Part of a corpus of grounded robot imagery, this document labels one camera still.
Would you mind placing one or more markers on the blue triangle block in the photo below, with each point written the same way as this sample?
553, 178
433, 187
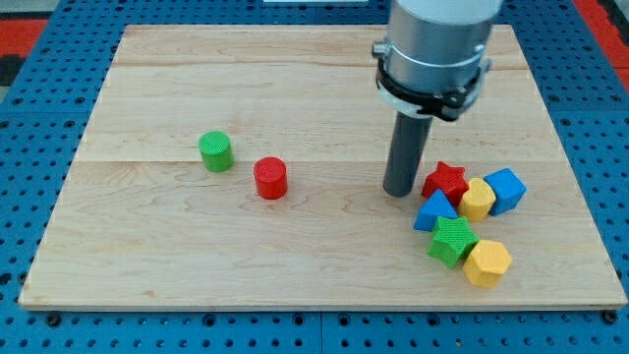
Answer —
437, 205

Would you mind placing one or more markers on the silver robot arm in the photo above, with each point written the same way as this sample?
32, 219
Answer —
431, 61

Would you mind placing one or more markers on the yellow hexagon block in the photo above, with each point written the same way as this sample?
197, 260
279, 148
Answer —
487, 263

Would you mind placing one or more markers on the red cylinder block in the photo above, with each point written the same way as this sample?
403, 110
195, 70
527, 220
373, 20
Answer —
271, 178

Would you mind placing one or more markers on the red star block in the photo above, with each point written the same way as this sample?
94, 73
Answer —
450, 180

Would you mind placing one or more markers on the green cylinder block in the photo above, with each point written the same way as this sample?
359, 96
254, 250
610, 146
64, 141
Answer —
216, 151

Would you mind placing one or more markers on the blue cube block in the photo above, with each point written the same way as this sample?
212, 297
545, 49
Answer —
508, 189

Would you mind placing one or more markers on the green star block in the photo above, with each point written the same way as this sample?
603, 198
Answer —
452, 240

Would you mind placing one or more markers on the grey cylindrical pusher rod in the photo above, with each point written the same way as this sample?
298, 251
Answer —
406, 149

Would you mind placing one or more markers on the yellow rounded block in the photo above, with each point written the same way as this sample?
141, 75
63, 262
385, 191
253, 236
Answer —
477, 201

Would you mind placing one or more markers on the light wooden board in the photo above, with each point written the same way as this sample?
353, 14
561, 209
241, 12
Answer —
141, 225

